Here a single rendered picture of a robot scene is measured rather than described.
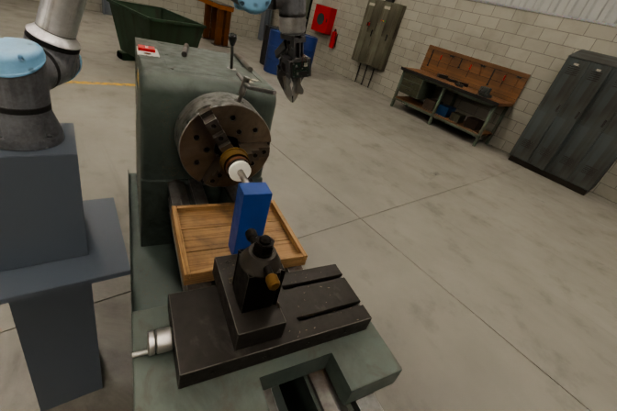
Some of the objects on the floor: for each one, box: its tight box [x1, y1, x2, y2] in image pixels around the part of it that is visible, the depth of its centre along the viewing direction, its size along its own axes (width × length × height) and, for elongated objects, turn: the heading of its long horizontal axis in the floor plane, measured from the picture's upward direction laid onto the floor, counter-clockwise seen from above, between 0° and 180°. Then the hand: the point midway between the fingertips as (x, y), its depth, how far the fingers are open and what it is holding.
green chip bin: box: [107, 0, 207, 61], centre depth 534 cm, size 134×94×85 cm
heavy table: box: [195, 0, 234, 48], centre depth 890 cm, size 161×44×100 cm, turn 15°
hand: (291, 97), depth 105 cm, fingers closed
